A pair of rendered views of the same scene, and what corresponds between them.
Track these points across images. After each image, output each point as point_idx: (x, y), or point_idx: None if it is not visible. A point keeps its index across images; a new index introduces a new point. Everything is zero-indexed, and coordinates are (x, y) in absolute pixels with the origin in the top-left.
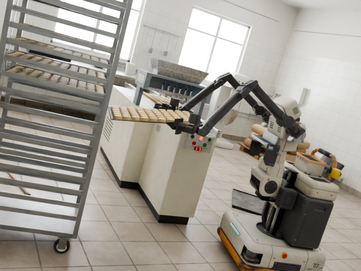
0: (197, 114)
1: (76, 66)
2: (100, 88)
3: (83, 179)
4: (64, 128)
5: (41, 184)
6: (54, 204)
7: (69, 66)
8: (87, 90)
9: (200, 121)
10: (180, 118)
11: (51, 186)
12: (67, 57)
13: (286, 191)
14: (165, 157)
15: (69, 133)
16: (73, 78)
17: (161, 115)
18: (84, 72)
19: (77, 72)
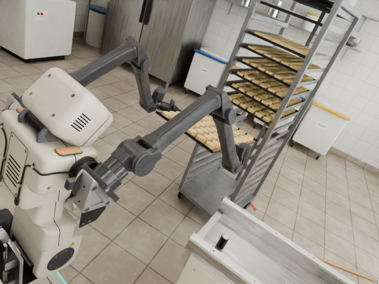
0: (157, 87)
1: (289, 107)
2: (252, 110)
3: (197, 154)
4: (260, 158)
5: (210, 154)
6: (199, 168)
7: (276, 98)
8: (229, 91)
9: (152, 94)
10: (171, 100)
11: (206, 156)
12: (247, 70)
13: (1, 209)
14: None
15: None
16: (283, 117)
17: (202, 121)
18: (251, 88)
19: (239, 79)
